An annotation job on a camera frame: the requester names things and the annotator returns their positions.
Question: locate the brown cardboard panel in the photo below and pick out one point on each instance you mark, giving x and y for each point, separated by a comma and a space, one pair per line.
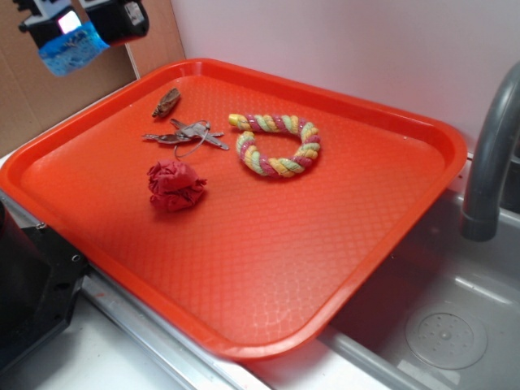
34, 100

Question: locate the silver key bunch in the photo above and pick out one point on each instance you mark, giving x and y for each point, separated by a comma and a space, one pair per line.
185, 133

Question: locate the multicolour rope ring toy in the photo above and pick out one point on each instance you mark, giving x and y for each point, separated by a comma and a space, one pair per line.
276, 146

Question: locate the blue sponge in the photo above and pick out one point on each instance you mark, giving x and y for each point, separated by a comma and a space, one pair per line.
73, 50

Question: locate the grey toy sink basin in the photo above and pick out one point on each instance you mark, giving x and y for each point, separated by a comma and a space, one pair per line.
440, 312

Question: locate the crumpled red cloth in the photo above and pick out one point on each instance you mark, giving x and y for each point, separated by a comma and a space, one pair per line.
174, 185

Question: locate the red plastic tray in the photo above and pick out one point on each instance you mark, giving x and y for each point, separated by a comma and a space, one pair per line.
258, 266

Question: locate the grey faucet spout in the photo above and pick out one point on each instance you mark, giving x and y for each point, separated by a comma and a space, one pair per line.
493, 182

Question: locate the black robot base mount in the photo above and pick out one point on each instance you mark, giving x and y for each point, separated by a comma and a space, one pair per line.
41, 276

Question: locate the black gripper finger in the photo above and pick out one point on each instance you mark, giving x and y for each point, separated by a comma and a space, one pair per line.
48, 19
117, 21

